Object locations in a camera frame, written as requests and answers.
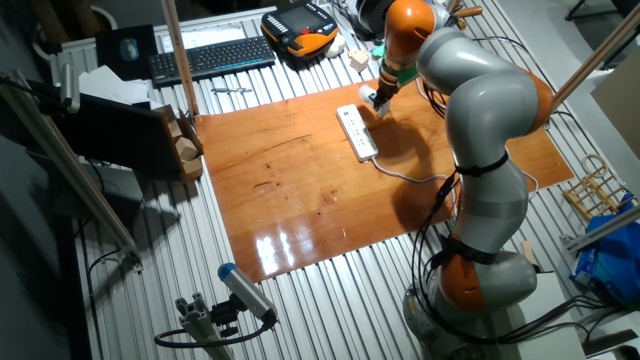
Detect black camera cable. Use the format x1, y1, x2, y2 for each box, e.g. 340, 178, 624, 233
153, 319, 276, 350

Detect black mouse pad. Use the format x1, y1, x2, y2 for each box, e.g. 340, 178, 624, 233
94, 23, 160, 81

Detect black connector with blue light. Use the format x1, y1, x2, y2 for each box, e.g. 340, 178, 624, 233
432, 172, 459, 214

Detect black keyboard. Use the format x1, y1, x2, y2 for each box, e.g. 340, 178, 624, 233
147, 34, 277, 89

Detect white power strip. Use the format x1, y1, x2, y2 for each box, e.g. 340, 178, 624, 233
335, 103, 380, 164

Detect aluminium profile camera mount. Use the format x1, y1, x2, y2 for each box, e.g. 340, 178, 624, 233
174, 292, 236, 360

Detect white paper stack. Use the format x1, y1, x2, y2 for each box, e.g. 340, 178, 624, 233
77, 64, 151, 109

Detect wooden peg rack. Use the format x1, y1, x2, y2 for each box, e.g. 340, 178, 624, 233
563, 153, 636, 223

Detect orange and black teach pendant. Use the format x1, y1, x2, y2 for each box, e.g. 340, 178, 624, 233
260, 0, 340, 59

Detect white bulb holder with bulb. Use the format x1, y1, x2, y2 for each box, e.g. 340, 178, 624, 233
357, 83, 392, 119

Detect glossy wooden board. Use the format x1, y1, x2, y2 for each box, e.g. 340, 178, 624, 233
193, 77, 576, 285

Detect white house-shaped block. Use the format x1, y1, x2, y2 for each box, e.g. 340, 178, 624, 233
348, 48, 371, 74

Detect white egg-shaped object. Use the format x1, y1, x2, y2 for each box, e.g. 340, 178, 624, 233
324, 33, 347, 59

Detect silver camera with blue end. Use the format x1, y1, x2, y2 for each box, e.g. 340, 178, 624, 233
217, 262, 279, 326

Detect long aluminium frame bar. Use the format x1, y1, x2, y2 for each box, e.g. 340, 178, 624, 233
0, 69, 144, 271

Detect black flat panel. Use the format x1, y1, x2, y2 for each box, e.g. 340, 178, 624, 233
27, 79, 174, 176

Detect cardboard box of wooden blocks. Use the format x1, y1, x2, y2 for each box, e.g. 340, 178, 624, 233
152, 104, 205, 184

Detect blue bag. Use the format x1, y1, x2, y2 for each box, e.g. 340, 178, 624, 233
569, 192, 640, 309

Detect tan cardboard panel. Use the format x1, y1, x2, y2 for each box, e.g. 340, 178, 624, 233
592, 47, 640, 146

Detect short aluminium bar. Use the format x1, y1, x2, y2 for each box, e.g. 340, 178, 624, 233
559, 204, 640, 254

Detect dark computer mouse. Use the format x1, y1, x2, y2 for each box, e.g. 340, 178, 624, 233
119, 37, 140, 63

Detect wooden upright pole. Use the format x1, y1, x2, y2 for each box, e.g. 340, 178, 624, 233
159, 0, 201, 121

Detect grey power strip cable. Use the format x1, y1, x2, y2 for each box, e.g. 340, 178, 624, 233
369, 74, 541, 201

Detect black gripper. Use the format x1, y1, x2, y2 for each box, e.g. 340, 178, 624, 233
372, 74, 401, 114

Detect thin support pole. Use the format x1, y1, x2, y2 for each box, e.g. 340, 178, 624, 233
549, 2, 640, 111

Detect black cable bundle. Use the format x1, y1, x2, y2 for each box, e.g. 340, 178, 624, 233
409, 169, 640, 351

